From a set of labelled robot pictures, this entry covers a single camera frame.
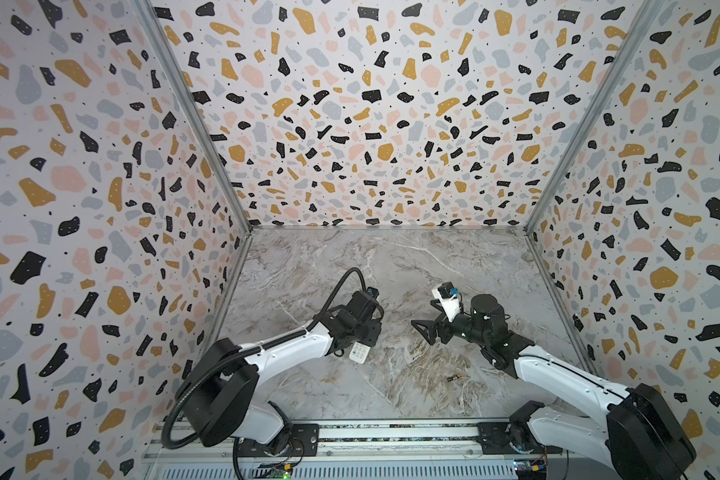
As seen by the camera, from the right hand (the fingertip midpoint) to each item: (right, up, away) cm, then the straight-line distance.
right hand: (420, 308), depth 80 cm
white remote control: (-17, -13, +3) cm, 21 cm away
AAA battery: (+9, -21, +4) cm, 23 cm away
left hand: (-12, -6, +6) cm, 14 cm away
